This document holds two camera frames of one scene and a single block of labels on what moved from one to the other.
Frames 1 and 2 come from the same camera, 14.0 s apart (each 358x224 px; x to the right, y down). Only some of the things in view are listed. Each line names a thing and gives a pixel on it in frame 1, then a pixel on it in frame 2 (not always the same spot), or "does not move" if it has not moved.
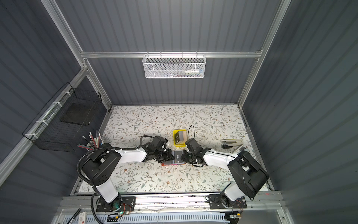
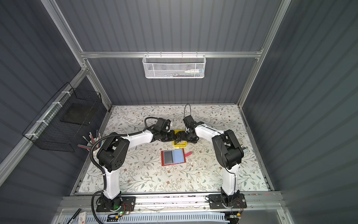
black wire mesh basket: (62, 123) does not move
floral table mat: (220, 129) does not move
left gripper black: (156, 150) → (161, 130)
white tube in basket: (193, 71) does not move
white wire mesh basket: (174, 66) does not move
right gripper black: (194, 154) → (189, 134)
